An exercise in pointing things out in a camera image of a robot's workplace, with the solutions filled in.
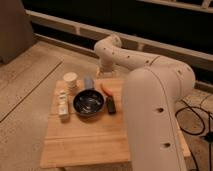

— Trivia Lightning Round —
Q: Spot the grey small object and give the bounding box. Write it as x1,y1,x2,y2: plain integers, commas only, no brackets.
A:
84,77,94,89

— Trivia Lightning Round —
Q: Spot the black rectangular block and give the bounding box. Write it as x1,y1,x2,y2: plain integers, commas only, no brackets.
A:
106,96,116,114

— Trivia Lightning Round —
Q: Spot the wooden cutting board table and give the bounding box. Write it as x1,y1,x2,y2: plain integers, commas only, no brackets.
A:
40,79,189,168

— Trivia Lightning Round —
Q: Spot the white paper cup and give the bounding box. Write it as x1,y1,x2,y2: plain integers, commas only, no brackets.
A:
63,72,78,89

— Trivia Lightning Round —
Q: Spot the black metal bowl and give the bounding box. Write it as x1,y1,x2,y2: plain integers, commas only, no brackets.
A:
73,89,104,117

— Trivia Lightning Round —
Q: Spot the black cable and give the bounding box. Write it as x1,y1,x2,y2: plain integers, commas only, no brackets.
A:
174,94,213,171

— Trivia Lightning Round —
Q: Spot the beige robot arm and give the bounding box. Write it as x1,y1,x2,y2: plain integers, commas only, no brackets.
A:
94,35,195,171

